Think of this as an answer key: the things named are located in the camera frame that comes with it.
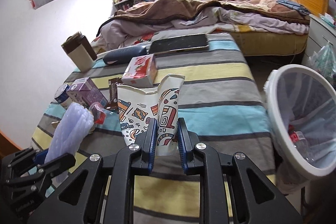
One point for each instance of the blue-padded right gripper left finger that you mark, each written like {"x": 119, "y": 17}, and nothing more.
{"x": 149, "y": 146}

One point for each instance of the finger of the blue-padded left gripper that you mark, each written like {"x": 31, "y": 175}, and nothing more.
{"x": 40, "y": 156}

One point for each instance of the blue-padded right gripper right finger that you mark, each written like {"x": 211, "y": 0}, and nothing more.
{"x": 186, "y": 142}

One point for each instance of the lilac foam net sleeve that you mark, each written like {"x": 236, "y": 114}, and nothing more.
{"x": 70, "y": 132}

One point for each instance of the patterned paper cup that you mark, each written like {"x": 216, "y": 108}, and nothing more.
{"x": 137, "y": 106}

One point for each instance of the red strawberry milk carton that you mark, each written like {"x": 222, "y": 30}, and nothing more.
{"x": 140, "y": 72}

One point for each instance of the clear plastic water bottle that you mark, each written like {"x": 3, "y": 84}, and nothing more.
{"x": 306, "y": 149}

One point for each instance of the white trash bin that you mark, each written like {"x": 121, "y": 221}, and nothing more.
{"x": 298, "y": 95}

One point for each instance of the striped table cloth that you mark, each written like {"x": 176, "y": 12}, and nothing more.
{"x": 220, "y": 102}

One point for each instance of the brown snack wrapper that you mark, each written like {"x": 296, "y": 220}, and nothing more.
{"x": 113, "y": 97}

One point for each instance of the white tissue roll pack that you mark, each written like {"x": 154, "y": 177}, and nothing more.
{"x": 62, "y": 97}

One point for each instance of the purple milk carton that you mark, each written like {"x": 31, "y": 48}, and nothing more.
{"x": 84, "y": 92}

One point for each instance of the dark blue glasses case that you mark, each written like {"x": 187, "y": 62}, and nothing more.
{"x": 124, "y": 55}

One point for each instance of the black tablet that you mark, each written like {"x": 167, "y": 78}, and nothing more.
{"x": 195, "y": 42}

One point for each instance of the brown and cream box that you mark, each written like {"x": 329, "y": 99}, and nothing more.
{"x": 80, "y": 51}

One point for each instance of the brown blanket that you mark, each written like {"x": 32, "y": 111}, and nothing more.
{"x": 163, "y": 11}

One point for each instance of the plastic bag on nightstand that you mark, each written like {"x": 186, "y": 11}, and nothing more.
{"x": 323, "y": 62}

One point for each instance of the white nightstand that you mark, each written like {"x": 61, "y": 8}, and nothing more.
{"x": 320, "y": 33}

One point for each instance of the blue folded clothes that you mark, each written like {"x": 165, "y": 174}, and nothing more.
{"x": 294, "y": 6}

